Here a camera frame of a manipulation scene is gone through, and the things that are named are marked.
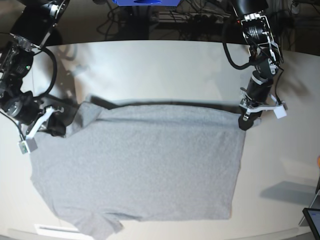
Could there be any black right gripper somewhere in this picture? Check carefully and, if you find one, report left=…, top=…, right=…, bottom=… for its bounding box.
left=1, top=91, right=54, bottom=126

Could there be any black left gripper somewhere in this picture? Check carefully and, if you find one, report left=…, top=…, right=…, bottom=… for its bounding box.
left=239, top=74, right=274, bottom=118

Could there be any grey T-shirt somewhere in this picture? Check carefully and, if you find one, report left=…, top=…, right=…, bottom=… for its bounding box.
left=30, top=102, right=246, bottom=240

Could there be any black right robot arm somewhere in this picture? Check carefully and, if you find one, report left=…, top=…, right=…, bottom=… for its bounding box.
left=0, top=0, right=70, bottom=126

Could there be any black power strip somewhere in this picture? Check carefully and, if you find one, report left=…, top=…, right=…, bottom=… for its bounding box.
left=191, top=14, right=224, bottom=24

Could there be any white paper strip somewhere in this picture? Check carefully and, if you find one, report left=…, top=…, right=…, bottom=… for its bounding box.
left=34, top=224, right=80, bottom=235

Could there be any black tablet screen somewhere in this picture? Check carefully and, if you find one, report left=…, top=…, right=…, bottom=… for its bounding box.
left=302, top=208, right=320, bottom=240

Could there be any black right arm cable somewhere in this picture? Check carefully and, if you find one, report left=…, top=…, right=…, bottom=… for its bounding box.
left=222, top=41, right=261, bottom=71

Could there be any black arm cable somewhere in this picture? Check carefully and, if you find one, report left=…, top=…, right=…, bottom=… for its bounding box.
left=32, top=47, right=60, bottom=100
left=222, top=41, right=261, bottom=71

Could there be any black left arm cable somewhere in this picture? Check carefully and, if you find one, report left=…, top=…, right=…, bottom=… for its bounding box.
left=32, top=47, right=60, bottom=100

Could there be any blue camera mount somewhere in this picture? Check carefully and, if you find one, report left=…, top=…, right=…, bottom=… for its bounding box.
left=112, top=0, right=180, bottom=7

